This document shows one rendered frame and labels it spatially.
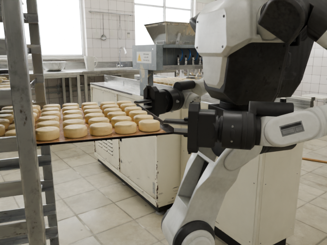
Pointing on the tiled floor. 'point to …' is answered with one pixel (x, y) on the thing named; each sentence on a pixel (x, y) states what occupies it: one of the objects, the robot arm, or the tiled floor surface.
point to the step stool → (316, 96)
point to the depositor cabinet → (141, 153)
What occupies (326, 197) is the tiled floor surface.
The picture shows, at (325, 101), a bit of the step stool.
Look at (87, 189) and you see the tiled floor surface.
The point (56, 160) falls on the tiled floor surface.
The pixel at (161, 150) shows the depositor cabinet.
